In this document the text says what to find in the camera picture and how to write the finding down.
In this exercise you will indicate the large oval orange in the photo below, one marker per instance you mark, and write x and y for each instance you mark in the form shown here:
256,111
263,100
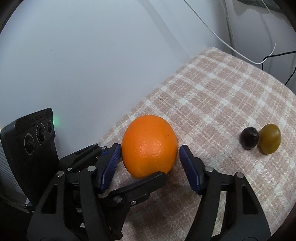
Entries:
148,143

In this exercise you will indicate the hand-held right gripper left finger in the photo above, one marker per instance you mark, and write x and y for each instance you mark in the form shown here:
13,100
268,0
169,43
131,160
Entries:
111,162

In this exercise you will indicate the green kiwi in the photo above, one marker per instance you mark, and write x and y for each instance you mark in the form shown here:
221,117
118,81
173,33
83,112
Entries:
269,139

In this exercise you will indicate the grey stone windowsill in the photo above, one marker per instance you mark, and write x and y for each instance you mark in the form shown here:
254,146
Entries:
254,1

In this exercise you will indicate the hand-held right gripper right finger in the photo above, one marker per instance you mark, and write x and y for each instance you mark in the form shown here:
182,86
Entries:
188,169

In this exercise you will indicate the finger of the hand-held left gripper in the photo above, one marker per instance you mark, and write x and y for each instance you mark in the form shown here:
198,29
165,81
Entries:
81,155
143,185

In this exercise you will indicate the beige plaid cloth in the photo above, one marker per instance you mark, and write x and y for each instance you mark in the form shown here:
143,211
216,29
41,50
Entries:
208,104

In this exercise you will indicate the dark plum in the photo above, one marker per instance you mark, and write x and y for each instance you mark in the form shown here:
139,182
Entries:
248,138

